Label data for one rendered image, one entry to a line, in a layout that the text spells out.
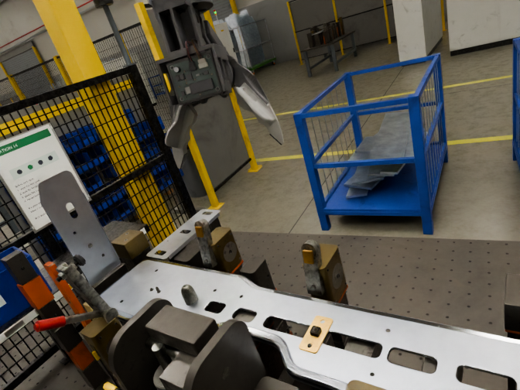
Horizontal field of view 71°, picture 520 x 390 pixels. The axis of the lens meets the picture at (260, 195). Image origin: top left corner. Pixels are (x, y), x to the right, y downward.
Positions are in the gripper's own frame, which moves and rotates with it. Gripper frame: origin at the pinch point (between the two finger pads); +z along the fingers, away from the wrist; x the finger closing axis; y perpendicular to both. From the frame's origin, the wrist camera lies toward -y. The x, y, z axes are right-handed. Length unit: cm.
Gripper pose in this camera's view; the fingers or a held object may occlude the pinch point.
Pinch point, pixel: (231, 156)
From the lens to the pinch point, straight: 51.2
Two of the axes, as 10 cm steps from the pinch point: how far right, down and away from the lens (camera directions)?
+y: -1.4, 3.1, -9.4
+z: 2.5, 9.3, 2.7
